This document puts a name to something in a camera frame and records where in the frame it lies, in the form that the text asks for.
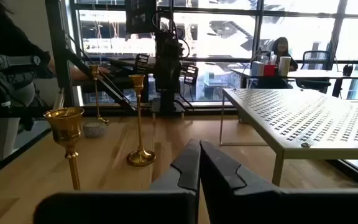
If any small black object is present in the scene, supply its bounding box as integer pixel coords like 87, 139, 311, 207
342, 63, 354, 77

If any blue and white box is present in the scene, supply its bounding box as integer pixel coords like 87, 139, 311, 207
250, 60, 265, 77

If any black monitor screen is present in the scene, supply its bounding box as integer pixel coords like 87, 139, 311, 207
124, 0, 158, 34

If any pale metal strip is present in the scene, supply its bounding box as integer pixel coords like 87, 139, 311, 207
53, 88, 65, 110

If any green perforated metal shelf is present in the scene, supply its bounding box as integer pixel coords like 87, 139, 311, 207
219, 88, 358, 187

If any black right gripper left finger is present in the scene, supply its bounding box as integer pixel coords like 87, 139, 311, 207
33, 139, 201, 224

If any black metal frame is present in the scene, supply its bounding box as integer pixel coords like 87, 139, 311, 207
44, 0, 138, 113

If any pale mottled ceramic candle bowl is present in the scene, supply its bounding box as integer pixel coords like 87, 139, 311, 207
82, 121, 107, 139

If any black keyboard tray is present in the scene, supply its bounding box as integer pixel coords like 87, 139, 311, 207
73, 57, 155, 94

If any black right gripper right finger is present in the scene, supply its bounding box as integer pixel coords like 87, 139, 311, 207
200, 140, 358, 224

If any black mesh office chair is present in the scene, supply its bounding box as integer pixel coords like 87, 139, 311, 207
295, 50, 332, 93

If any seated person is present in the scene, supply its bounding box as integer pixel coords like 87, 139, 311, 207
265, 36, 298, 72

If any white cylinder container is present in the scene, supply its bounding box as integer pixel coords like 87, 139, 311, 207
277, 56, 291, 77

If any red box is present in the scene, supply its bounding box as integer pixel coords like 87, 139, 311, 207
263, 64, 277, 77

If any black box with white labels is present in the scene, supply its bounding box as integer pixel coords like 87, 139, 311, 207
134, 53, 150, 74
183, 64, 200, 85

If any tall gold brass candlestick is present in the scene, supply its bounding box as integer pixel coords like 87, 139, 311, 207
44, 106, 85, 190
126, 73, 157, 167
88, 64, 110, 125

